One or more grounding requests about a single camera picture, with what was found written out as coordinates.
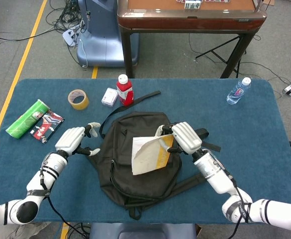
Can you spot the brown mahjong table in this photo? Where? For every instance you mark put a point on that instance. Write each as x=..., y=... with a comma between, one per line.
x=185, y=22

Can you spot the white power strip with plugs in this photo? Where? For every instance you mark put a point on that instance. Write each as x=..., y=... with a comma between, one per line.
x=69, y=37

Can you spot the yellow tape roll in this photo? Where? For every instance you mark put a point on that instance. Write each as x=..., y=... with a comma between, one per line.
x=81, y=104

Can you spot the black red snack package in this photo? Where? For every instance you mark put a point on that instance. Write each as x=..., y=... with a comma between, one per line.
x=47, y=127

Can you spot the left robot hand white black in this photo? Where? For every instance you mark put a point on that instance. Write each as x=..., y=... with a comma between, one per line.
x=70, y=139

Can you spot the green chips can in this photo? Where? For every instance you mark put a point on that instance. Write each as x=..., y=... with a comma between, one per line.
x=26, y=119

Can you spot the small white plastic box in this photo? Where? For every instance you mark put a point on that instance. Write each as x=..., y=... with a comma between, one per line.
x=109, y=97

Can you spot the white yellow paper booklet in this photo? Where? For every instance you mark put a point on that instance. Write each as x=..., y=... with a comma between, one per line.
x=147, y=156

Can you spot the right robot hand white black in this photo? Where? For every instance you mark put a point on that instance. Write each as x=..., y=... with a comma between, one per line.
x=187, y=137

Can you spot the blue table cloth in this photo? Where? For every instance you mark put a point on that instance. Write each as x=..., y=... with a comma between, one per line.
x=247, y=137

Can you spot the red-print mahjong tile row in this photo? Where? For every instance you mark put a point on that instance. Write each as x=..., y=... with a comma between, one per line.
x=217, y=1

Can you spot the green-print mahjong tiles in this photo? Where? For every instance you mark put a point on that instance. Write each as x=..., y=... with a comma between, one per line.
x=192, y=5

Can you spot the black backpack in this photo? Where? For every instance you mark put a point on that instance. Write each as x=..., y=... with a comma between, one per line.
x=120, y=154

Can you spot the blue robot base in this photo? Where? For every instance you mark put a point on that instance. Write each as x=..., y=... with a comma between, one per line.
x=142, y=231

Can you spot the blue grey machine base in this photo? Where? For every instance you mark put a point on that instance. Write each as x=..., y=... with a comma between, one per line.
x=100, y=37

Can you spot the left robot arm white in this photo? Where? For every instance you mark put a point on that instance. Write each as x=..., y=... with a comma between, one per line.
x=35, y=184

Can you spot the red juice bottle white cap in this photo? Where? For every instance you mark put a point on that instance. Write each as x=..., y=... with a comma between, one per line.
x=124, y=93

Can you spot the clear water bottle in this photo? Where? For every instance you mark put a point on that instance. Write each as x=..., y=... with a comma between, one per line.
x=236, y=93

